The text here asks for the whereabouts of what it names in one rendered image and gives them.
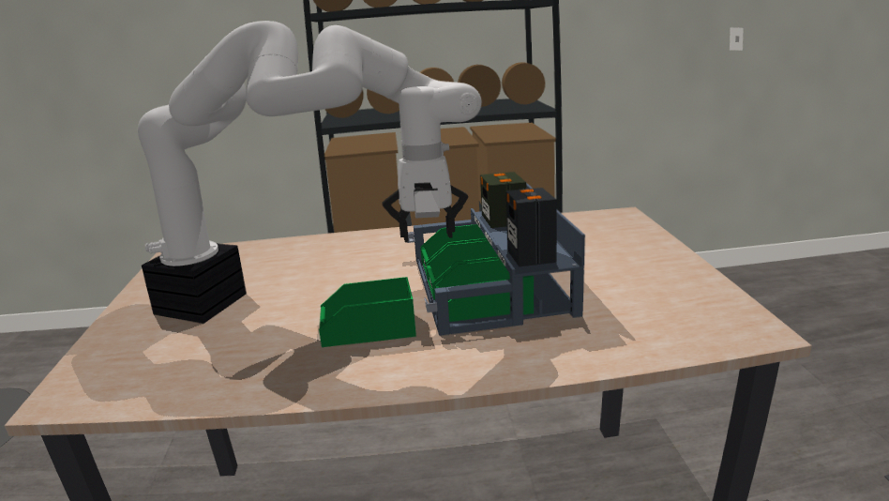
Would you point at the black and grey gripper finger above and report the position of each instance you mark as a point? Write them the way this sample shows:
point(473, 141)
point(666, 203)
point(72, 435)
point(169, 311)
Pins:
point(401, 218)
point(454, 210)

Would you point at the green bin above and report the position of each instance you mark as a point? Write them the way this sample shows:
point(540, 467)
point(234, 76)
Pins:
point(462, 234)
point(454, 254)
point(483, 306)
point(384, 311)

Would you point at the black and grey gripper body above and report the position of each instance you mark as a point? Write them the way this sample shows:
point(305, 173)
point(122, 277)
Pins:
point(433, 171)

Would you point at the dark grey metal shelf rack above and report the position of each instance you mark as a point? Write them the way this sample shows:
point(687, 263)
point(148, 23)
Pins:
point(570, 256)

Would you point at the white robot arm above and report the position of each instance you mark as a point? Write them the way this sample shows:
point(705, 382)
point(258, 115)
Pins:
point(266, 53)

